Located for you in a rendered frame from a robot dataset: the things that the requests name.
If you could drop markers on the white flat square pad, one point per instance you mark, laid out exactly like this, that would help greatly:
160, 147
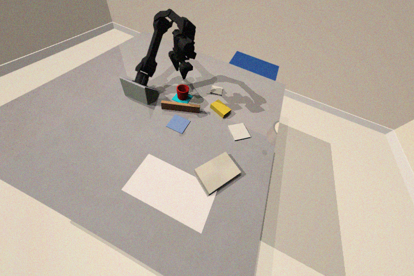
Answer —
238, 131

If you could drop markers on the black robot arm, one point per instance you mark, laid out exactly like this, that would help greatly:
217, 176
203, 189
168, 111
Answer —
183, 40

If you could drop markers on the yellow rectangular block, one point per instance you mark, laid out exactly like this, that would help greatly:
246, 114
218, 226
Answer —
220, 108

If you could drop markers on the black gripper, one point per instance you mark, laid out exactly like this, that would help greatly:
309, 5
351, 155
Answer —
177, 56

